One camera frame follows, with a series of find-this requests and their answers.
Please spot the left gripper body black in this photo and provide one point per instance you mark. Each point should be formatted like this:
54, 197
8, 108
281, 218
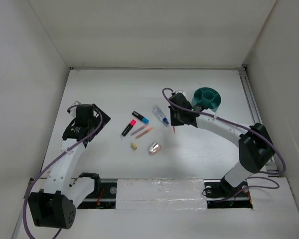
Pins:
94, 123

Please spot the pink cap black highlighter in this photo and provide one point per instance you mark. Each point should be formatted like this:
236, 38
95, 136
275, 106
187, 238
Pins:
129, 127

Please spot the orange pastel pen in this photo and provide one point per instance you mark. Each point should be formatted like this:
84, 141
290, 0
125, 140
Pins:
144, 132

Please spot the purple pastel pen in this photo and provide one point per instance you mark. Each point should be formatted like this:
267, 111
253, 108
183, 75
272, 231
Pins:
139, 129

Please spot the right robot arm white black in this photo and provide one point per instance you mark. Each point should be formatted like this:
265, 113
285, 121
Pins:
253, 142

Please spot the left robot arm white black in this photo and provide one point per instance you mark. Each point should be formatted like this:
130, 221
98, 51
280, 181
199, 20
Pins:
55, 204

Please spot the clear glue bottle blue cap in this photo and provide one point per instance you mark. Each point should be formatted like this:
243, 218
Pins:
160, 115

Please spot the teal round compartment organizer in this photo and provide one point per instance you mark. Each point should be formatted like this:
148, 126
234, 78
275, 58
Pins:
207, 97

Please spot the blue cap black highlighter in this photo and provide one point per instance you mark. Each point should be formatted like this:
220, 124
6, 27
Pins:
140, 117

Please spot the small yellow eraser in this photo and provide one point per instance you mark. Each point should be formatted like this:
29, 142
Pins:
134, 147

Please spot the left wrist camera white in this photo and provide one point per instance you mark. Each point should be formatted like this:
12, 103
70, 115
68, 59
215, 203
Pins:
76, 103

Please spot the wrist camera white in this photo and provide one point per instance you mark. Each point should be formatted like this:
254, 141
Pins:
179, 91
76, 103

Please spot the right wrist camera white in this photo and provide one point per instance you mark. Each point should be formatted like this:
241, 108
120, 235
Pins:
179, 91

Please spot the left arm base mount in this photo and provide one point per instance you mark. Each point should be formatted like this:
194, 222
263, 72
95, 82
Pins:
105, 199

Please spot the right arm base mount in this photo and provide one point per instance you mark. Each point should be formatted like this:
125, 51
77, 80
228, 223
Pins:
218, 198

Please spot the aluminium rail right side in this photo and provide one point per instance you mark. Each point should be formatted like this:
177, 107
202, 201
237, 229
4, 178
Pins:
271, 166

